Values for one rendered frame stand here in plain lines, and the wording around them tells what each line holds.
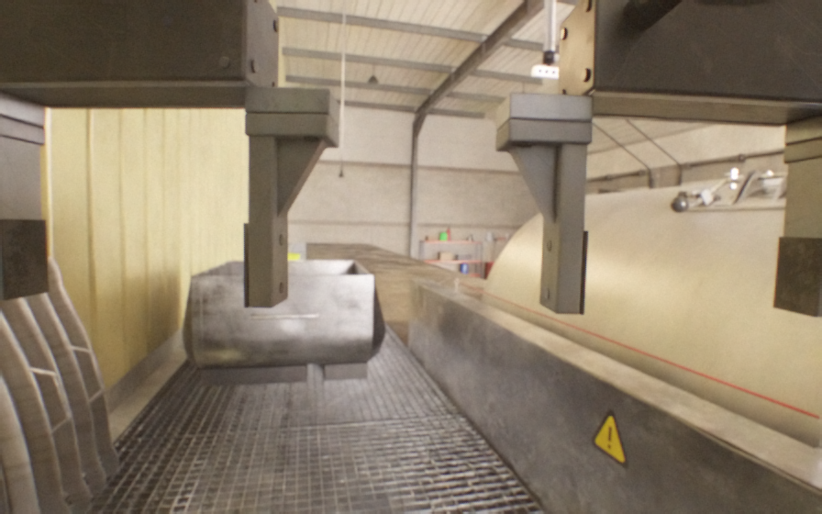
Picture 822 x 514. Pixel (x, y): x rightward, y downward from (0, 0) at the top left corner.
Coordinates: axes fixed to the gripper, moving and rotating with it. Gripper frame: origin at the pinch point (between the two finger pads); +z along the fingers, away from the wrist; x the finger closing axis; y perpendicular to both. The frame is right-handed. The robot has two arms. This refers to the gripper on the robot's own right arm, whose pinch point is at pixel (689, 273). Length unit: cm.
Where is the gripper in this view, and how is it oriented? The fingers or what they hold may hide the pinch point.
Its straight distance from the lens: 25.5
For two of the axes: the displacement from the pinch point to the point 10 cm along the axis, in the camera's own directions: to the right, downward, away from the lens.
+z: -0.2, 10.0, 0.7
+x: 10.0, 0.2, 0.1
